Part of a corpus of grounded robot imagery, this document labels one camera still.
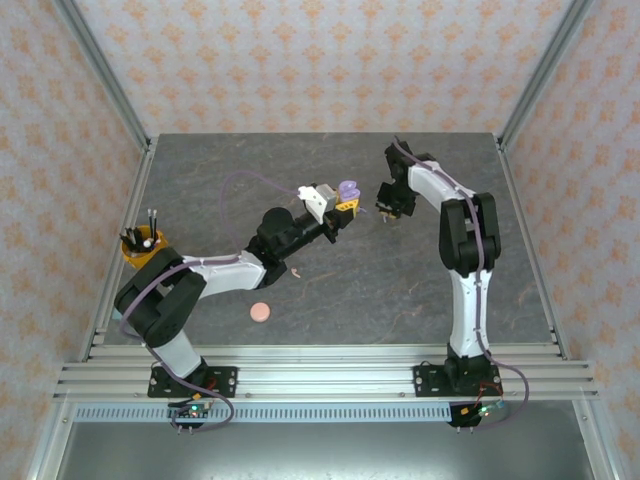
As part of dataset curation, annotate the yellow pen cup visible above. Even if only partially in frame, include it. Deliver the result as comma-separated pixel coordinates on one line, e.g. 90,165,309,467
122,224,169,271

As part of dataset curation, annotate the small controller board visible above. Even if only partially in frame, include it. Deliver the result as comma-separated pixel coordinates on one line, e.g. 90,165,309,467
449,399,506,431
167,402,214,434

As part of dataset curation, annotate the grey metal panel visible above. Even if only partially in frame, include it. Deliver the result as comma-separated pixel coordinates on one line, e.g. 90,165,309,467
27,402,616,480

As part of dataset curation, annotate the aluminium table side rail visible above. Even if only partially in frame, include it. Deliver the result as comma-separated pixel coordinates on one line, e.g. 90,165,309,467
495,135,571,360
78,138,157,362

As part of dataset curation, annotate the aluminium mounting rail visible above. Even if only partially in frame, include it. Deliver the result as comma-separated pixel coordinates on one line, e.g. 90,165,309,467
52,344,599,401

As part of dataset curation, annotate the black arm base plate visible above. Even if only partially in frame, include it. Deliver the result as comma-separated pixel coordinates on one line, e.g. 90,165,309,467
147,366,239,399
412,364,504,399

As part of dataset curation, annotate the grey slotted cable duct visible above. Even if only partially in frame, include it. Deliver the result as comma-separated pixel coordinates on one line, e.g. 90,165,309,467
73,405,454,424

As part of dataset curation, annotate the aluminium corner post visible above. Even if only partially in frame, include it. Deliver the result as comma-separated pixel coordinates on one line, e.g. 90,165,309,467
52,0,151,151
499,0,596,149

